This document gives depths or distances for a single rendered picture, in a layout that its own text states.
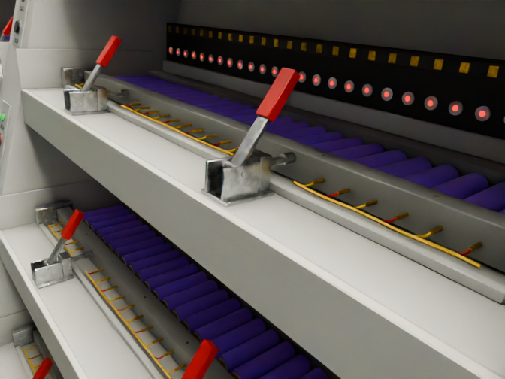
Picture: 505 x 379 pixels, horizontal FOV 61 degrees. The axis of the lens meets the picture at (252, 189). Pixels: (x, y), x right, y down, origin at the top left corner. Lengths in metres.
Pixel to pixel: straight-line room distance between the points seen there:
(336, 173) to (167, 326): 0.23
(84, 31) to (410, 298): 0.57
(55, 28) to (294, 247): 0.50
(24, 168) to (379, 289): 0.56
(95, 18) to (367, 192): 0.50
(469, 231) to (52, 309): 0.41
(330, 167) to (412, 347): 0.14
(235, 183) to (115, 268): 0.29
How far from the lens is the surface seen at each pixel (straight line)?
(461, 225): 0.24
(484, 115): 0.36
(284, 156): 0.30
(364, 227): 0.24
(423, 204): 0.25
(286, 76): 0.28
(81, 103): 0.49
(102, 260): 0.54
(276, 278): 0.23
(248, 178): 0.27
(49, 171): 0.68
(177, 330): 0.43
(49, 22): 0.65
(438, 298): 0.21
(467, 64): 0.36
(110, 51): 0.50
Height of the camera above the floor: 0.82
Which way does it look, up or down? 11 degrees down
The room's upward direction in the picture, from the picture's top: 16 degrees clockwise
